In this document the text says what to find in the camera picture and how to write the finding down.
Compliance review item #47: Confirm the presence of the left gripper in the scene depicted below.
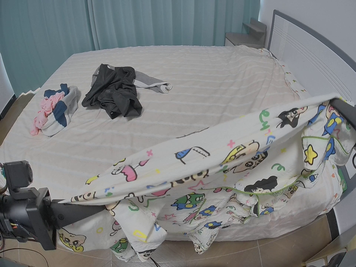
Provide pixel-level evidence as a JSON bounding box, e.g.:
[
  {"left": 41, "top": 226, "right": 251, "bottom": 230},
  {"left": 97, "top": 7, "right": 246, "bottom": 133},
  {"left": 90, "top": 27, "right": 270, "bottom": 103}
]
[{"left": 0, "top": 188, "right": 112, "bottom": 251}]

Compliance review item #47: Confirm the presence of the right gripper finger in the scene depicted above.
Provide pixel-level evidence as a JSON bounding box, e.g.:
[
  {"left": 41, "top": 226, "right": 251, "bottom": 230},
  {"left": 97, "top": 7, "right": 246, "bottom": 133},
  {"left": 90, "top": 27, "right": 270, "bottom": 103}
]
[{"left": 329, "top": 98, "right": 356, "bottom": 122}]

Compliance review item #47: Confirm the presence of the white printed pyjama top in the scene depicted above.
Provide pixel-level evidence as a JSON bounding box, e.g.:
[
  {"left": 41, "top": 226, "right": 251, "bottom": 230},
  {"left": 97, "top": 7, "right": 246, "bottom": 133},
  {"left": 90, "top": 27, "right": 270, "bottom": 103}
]
[{"left": 57, "top": 93, "right": 356, "bottom": 262}]

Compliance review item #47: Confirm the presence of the white blue striped sweater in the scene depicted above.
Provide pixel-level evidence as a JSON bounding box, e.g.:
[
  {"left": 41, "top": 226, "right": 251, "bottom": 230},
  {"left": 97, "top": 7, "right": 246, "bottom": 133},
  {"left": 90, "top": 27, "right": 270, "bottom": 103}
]
[{"left": 41, "top": 84, "right": 81, "bottom": 137}]

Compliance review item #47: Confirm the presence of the pink garment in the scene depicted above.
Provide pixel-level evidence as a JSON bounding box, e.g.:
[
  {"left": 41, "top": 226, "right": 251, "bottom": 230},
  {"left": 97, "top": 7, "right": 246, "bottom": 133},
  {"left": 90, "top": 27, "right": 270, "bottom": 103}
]
[{"left": 30, "top": 92, "right": 66, "bottom": 136}]

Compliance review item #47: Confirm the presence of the grey bedside table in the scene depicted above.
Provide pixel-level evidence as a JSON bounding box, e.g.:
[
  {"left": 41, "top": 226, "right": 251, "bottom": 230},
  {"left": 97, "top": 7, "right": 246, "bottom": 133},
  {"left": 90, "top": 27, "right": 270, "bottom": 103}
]
[{"left": 225, "top": 18, "right": 267, "bottom": 49}]

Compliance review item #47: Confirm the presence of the black garment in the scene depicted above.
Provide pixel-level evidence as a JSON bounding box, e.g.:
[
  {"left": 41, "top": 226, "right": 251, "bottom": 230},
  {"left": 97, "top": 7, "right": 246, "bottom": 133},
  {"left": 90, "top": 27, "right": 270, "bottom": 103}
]
[{"left": 81, "top": 64, "right": 143, "bottom": 120}]

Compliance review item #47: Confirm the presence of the grey garment with white trim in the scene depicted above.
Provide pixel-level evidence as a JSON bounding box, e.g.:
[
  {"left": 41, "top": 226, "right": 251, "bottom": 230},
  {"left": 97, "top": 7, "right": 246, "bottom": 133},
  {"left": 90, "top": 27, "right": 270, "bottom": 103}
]
[{"left": 92, "top": 65, "right": 173, "bottom": 94}]

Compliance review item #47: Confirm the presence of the bed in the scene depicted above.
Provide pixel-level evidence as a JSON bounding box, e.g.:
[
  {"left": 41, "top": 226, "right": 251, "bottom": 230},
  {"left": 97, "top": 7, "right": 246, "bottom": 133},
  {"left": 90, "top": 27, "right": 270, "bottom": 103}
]
[{"left": 0, "top": 9, "right": 356, "bottom": 261}]

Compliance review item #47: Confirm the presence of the blue-green curtain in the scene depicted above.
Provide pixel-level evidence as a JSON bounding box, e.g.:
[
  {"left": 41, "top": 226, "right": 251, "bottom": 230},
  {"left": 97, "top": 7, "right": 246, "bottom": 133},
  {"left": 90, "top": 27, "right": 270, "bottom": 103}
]
[{"left": 0, "top": 0, "right": 262, "bottom": 98}]

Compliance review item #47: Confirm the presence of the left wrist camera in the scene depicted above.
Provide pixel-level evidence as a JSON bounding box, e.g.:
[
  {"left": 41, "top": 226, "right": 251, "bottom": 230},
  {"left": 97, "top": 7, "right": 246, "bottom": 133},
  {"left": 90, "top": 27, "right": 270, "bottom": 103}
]
[{"left": 2, "top": 161, "right": 50, "bottom": 205}]

